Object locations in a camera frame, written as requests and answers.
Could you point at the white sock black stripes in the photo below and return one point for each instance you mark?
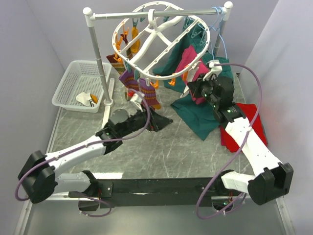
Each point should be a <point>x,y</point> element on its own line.
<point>84,98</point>

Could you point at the purple orange striped sock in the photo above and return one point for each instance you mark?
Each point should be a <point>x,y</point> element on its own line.
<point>128,80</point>

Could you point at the green garment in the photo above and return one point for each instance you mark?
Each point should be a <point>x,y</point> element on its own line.
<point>198,115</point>

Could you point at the maroon orange striped sock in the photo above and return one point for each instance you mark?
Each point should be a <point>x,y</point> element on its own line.
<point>117,63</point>

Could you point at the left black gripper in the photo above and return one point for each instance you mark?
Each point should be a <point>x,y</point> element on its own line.
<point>157,122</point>

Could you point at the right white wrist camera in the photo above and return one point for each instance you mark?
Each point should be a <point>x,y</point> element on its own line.
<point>214,68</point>

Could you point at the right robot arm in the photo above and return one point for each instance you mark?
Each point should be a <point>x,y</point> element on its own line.
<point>272,178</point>

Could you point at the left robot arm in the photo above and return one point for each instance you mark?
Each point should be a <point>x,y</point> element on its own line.
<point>45,174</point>

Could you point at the white plastic basket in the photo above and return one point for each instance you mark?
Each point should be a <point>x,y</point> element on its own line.
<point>81,76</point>

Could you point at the orange clothespin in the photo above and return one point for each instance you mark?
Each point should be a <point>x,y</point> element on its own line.
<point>172,82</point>
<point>155,84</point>

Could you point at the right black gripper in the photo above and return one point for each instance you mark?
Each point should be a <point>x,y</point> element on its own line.
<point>195,86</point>

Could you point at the light blue wire hanger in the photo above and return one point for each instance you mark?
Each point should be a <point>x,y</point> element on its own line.
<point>218,26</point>

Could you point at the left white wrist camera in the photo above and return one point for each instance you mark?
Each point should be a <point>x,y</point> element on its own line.
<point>137,100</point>

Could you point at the black base bar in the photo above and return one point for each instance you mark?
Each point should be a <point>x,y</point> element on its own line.
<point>146,192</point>

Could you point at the orange sock in basket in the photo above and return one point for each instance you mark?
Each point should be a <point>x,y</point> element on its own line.
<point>93,99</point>

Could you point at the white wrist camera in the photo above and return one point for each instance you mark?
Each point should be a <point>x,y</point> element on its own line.
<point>137,100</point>
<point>214,68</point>

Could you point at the pink garment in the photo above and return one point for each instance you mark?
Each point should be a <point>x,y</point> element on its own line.
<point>194,71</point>

